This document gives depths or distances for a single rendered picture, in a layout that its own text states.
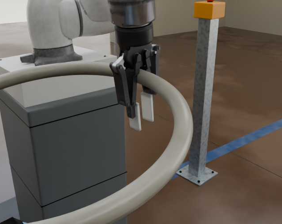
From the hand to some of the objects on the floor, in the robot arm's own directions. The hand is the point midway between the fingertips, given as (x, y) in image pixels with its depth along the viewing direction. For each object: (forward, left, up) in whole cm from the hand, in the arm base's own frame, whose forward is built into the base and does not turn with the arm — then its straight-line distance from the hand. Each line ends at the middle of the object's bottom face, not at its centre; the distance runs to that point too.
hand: (140, 112), depth 74 cm
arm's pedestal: (-75, -8, -91) cm, 118 cm away
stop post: (-93, +79, -94) cm, 154 cm away
